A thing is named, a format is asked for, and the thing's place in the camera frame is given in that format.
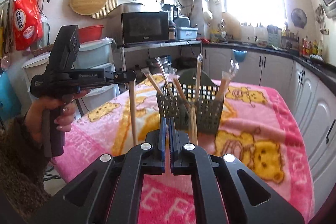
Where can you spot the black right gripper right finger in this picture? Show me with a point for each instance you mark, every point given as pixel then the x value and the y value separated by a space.
pixel 224 189

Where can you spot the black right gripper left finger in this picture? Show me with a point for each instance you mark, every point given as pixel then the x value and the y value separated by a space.
pixel 108 190

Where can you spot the dark green utensil basket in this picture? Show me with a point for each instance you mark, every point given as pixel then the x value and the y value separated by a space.
pixel 208 109

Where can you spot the dark sleeve left forearm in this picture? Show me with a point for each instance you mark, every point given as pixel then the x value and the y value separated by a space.
pixel 22 169

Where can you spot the person's left hand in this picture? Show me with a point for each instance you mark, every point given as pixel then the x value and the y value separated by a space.
pixel 39 111

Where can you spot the plastic drawer cabinet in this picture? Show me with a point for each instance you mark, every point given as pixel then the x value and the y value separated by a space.
pixel 97 54

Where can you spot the red plastic basin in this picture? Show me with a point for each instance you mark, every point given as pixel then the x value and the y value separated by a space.
pixel 90 33

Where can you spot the red hanging bag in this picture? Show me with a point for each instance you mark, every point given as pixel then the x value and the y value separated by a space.
pixel 27 23

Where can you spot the metal shelf rack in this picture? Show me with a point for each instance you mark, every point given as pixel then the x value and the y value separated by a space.
pixel 135 57

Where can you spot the pink bear blanket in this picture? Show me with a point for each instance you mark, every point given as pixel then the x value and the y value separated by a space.
pixel 256 126

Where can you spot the wrapped chopsticks on blanket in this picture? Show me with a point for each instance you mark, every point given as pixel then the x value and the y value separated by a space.
pixel 133 111

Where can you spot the black microwave oven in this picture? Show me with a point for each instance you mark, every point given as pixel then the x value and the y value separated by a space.
pixel 138 27

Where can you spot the steel cooking pot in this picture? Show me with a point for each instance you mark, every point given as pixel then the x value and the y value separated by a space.
pixel 153 65

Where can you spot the black wok pan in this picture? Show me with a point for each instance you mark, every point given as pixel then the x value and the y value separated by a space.
pixel 185 63

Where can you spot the grey plastic box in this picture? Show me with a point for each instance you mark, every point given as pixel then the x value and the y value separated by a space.
pixel 186 33

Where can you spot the black blender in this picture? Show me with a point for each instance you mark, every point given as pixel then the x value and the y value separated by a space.
pixel 173 14

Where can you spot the white base cabinets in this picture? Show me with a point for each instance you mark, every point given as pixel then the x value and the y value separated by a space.
pixel 310 101

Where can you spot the blue hanging bin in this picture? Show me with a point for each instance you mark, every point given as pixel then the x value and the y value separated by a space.
pixel 239 55

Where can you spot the wooden cutting board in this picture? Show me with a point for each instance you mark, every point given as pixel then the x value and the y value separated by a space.
pixel 232 26

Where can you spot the small wall fan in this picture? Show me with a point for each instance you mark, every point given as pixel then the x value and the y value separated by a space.
pixel 298 18

